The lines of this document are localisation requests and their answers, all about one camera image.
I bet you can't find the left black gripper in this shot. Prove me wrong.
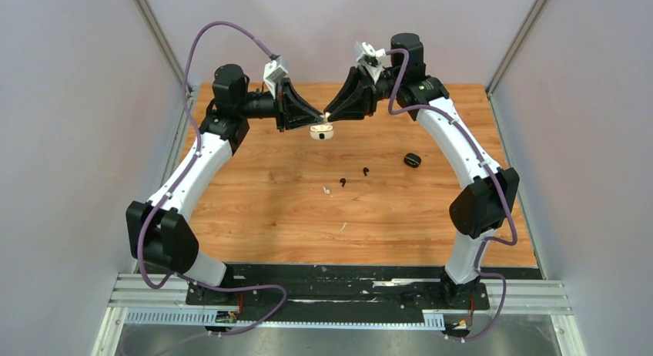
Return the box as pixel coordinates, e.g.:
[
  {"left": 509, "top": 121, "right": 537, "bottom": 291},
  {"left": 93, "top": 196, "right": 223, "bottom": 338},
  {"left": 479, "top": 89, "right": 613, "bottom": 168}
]
[{"left": 237, "top": 78, "right": 323, "bottom": 133}]

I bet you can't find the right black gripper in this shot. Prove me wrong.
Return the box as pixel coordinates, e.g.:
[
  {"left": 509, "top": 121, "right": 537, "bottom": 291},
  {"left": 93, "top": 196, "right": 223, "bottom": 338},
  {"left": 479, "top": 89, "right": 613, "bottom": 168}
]
[{"left": 324, "top": 65, "right": 402, "bottom": 121}]

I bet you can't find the white earbud charging case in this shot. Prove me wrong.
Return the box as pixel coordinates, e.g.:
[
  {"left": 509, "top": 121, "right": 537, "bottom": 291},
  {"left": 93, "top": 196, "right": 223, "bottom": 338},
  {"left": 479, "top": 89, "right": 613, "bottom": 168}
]
[{"left": 309, "top": 123, "right": 334, "bottom": 140}]

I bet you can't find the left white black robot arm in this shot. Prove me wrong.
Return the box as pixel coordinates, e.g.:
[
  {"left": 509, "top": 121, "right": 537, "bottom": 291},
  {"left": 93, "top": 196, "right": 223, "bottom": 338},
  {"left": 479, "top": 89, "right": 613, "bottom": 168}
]
[{"left": 126, "top": 57, "right": 323, "bottom": 304}]

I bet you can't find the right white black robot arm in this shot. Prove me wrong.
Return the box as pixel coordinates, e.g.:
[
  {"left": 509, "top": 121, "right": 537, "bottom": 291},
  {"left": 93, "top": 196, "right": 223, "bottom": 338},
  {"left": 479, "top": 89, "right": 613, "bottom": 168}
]
[{"left": 310, "top": 33, "right": 520, "bottom": 308}]

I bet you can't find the black earbud charging case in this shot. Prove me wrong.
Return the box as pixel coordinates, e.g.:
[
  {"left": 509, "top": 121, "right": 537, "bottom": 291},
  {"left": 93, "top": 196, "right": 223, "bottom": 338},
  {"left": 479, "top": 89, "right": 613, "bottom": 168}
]
[{"left": 404, "top": 153, "right": 422, "bottom": 168}]

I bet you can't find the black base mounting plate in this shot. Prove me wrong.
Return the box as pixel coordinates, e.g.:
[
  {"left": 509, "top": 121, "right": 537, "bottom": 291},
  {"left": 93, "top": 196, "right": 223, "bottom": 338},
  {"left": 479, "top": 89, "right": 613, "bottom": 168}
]
[{"left": 186, "top": 264, "right": 491, "bottom": 323}]

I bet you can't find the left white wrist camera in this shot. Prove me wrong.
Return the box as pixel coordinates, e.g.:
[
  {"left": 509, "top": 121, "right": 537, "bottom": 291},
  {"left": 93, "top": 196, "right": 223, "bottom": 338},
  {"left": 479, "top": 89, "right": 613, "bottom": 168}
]
[{"left": 263, "top": 55, "right": 289, "bottom": 98}]

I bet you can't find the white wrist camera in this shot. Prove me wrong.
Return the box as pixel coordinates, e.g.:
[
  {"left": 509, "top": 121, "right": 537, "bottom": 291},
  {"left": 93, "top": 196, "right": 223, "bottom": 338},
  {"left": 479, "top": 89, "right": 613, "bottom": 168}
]
[
  {"left": 353, "top": 41, "right": 387, "bottom": 84},
  {"left": 263, "top": 55, "right": 289, "bottom": 98}
]

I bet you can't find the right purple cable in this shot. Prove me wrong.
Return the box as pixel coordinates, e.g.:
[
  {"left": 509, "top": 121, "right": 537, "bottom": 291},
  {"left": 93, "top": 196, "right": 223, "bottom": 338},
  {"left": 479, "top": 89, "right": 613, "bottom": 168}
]
[{"left": 385, "top": 48, "right": 519, "bottom": 343}]

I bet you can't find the purple cable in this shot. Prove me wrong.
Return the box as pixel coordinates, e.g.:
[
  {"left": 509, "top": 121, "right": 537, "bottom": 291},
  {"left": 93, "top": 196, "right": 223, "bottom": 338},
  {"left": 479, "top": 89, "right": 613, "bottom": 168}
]
[
  {"left": 385, "top": 48, "right": 519, "bottom": 343},
  {"left": 139, "top": 20, "right": 288, "bottom": 339}
]

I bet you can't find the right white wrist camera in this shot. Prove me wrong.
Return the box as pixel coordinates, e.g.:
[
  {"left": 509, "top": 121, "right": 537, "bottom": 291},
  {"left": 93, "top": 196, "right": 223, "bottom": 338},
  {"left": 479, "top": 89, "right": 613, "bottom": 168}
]
[{"left": 353, "top": 41, "right": 387, "bottom": 84}]

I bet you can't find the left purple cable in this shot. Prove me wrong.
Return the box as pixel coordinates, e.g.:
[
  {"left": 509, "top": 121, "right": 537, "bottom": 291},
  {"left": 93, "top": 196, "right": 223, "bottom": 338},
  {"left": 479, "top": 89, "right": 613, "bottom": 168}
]
[{"left": 139, "top": 20, "right": 288, "bottom": 339}]

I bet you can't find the left aluminium corner post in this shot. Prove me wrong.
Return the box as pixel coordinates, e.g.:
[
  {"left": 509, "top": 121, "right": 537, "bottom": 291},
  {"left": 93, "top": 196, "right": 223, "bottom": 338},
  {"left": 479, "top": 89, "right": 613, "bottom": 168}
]
[{"left": 132, "top": 0, "right": 183, "bottom": 85}]

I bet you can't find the aluminium corner post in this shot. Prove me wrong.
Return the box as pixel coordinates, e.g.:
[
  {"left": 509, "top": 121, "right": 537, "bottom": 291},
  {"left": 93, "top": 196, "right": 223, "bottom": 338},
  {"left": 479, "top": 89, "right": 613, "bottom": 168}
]
[
  {"left": 485, "top": 0, "right": 549, "bottom": 99},
  {"left": 132, "top": 0, "right": 183, "bottom": 85}
]

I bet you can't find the right aluminium corner post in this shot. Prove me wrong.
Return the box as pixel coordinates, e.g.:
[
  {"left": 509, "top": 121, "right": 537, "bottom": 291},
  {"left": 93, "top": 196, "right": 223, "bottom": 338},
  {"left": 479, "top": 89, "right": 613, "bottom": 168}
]
[{"left": 485, "top": 0, "right": 549, "bottom": 99}]

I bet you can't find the aluminium rail frame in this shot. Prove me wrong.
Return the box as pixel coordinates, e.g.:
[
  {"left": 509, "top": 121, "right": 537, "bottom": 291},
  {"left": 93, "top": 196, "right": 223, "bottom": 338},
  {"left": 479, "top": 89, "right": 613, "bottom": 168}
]
[{"left": 92, "top": 274, "right": 585, "bottom": 355}]

